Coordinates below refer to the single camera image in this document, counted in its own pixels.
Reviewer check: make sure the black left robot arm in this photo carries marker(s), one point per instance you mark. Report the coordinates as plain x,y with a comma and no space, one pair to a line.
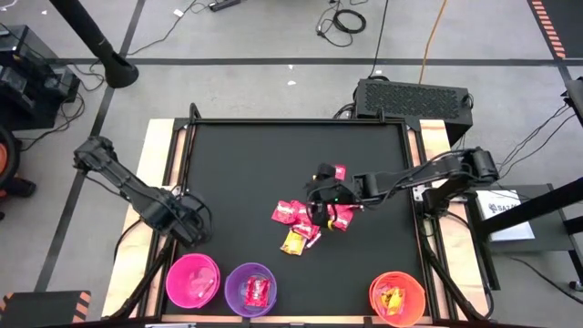
123,182

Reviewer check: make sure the white labelled box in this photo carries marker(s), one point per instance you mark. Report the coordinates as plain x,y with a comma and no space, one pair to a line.
505,214

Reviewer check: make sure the orange plastic bucket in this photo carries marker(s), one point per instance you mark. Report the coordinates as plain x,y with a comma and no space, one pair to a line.
410,314

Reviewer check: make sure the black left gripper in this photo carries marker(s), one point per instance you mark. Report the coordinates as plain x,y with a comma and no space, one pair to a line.
191,223

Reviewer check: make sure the black slanted beam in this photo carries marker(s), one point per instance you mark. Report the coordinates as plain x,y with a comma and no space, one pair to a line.
555,198

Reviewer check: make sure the black side table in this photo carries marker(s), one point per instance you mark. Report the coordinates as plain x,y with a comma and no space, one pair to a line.
546,246

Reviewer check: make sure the red Skittles candy pack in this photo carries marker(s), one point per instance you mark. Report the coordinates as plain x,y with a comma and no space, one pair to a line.
300,210
344,217
340,171
306,229
257,291
283,212

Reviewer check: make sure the black metal table frame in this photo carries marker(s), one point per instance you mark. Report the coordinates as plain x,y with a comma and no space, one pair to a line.
296,121

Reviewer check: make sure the black power strip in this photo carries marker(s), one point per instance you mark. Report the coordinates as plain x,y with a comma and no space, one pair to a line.
224,4

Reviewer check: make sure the black computer case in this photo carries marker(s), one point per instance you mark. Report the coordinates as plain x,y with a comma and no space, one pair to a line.
410,102

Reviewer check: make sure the black equipment rack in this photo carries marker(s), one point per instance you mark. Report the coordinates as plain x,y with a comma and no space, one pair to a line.
27,77

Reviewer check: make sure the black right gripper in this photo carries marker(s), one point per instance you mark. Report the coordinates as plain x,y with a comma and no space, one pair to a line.
339,193

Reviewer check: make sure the pink candy pack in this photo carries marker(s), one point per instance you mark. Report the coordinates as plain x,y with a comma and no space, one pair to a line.
381,290

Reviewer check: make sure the black orange striped floor mat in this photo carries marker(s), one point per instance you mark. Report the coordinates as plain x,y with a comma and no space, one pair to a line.
565,18
41,310

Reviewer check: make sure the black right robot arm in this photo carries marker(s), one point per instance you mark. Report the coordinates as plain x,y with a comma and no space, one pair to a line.
432,173

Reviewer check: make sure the pink plastic bucket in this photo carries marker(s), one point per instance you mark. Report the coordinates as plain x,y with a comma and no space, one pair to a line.
180,273

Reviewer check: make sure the black table mat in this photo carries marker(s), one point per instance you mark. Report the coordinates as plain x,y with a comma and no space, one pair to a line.
255,150

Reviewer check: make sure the black round pole stand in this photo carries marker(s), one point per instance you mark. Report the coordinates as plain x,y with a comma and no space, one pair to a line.
98,43

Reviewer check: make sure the Smarties candy roll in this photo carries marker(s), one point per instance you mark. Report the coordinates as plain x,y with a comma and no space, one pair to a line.
314,239
202,284

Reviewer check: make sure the yellow Sour Patch pack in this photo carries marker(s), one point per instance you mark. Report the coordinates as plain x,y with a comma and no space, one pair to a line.
292,242
398,296
387,301

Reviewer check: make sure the orange black machine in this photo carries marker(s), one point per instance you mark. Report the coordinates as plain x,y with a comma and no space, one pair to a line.
4,159

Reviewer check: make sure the purple plastic bucket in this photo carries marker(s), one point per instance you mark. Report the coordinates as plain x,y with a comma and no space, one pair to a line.
237,273

